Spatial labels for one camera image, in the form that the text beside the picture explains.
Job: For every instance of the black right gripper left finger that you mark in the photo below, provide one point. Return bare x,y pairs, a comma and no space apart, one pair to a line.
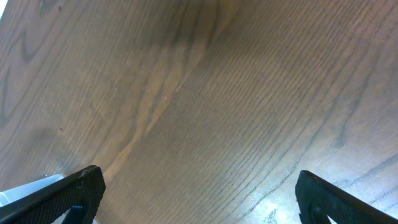
56,199

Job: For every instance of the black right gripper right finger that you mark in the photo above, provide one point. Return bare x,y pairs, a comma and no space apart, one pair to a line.
321,202

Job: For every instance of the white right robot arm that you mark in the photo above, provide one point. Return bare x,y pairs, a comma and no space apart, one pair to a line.
76,199

